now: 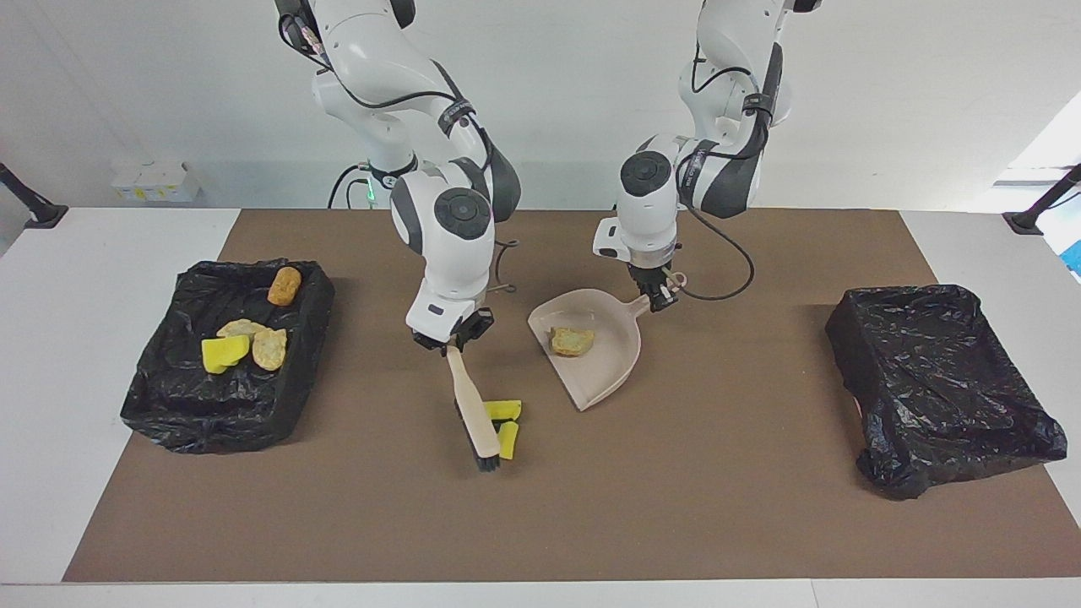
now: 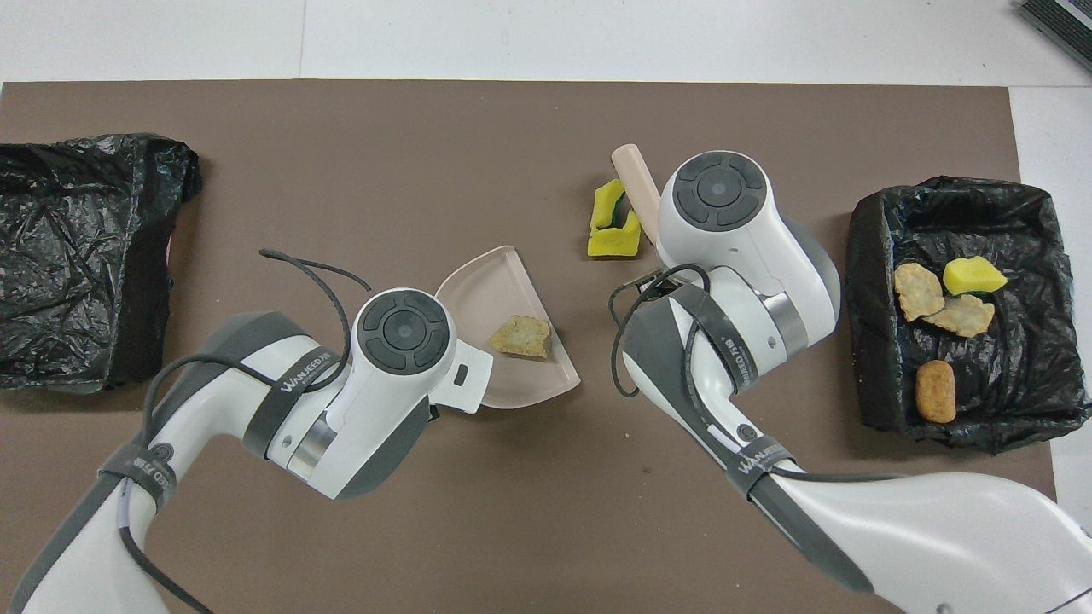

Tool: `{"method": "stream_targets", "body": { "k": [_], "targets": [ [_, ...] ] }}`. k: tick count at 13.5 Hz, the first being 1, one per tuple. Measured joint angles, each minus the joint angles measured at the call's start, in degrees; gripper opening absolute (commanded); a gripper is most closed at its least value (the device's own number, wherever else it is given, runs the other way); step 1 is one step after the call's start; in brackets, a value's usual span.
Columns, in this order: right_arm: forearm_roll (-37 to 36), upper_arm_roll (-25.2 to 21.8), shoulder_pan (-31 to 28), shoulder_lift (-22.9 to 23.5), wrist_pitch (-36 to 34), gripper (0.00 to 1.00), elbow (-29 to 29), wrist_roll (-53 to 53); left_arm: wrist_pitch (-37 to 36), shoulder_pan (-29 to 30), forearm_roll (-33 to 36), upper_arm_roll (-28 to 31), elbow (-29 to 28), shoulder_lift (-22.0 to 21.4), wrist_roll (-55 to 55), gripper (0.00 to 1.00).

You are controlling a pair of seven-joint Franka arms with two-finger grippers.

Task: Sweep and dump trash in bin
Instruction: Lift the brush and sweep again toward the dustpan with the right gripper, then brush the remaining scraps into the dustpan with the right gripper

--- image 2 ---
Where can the orange striped croissant toy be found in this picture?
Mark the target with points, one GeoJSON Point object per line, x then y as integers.
{"type": "Point", "coordinates": [917, 290]}

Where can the brown bread roll toy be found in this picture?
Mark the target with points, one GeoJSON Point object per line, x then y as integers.
{"type": "Point", "coordinates": [936, 390]}

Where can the beige hand brush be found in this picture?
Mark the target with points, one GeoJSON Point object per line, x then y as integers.
{"type": "Point", "coordinates": [636, 175]}

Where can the black bag lined bin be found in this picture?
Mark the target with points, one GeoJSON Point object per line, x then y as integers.
{"type": "Point", "coordinates": [1024, 392]}
{"type": "Point", "coordinates": [68, 196]}

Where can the beige plastic dustpan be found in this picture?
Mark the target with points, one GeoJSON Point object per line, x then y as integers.
{"type": "Point", "coordinates": [486, 281]}

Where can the brown table mat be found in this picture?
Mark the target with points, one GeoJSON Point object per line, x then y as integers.
{"type": "Point", "coordinates": [512, 529]}

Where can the yellow green sponge piece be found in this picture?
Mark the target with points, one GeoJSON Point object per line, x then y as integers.
{"type": "Point", "coordinates": [607, 198]}

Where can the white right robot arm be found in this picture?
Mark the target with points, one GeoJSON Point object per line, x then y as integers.
{"type": "Point", "coordinates": [938, 529]}

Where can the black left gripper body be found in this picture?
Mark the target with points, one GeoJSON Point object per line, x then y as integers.
{"type": "Point", "coordinates": [432, 413]}

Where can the notched yellow sponge piece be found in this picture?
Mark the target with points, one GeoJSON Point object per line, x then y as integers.
{"type": "Point", "coordinates": [614, 246]}

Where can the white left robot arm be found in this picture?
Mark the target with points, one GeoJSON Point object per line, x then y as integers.
{"type": "Point", "coordinates": [367, 401]}

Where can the rounded yellow sponge piece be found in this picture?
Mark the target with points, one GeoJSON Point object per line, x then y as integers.
{"type": "Point", "coordinates": [972, 275]}

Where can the dark ribbed panel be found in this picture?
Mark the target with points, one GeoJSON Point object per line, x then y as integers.
{"type": "Point", "coordinates": [1062, 21]}

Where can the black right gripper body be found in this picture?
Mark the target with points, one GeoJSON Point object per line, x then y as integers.
{"type": "Point", "coordinates": [653, 286]}

